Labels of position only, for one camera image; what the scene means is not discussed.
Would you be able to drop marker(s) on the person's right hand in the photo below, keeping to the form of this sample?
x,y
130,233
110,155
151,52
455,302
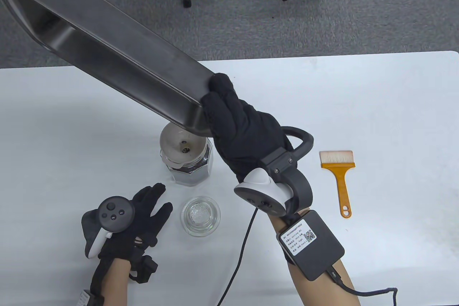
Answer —
x,y
244,130

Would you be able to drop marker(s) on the person's left hand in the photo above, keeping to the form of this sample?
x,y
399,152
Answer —
x,y
150,227

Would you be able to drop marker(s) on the clear glass jar lid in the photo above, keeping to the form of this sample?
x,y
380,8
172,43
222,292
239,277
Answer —
x,y
200,216

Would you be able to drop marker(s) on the beige plastic funnel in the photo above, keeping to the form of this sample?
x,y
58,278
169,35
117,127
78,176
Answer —
x,y
172,144

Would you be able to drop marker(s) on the dark metal baking tray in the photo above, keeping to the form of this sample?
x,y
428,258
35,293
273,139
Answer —
x,y
107,44

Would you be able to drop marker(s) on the person's left forearm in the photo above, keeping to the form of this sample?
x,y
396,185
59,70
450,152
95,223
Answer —
x,y
114,281

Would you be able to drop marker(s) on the black left hand controller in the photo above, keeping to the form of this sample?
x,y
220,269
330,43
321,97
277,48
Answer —
x,y
114,212

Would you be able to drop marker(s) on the black hand controller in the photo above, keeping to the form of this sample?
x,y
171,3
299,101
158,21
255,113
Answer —
x,y
297,184
114,212

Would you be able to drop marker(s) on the clear glass jar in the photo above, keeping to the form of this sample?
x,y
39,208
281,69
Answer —
x,y
193,175

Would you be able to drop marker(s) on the black right hand controller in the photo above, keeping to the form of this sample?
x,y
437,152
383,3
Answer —
x,y
297,184

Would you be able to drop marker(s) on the small labelled left wrist box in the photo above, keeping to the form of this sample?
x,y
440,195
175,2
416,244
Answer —
x,y
86,299

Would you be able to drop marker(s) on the black labelled right wrist box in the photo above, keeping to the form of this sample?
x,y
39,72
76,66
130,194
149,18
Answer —
x,y
315,248

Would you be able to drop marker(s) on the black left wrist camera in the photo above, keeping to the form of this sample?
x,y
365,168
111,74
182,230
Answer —
x,y
145,268

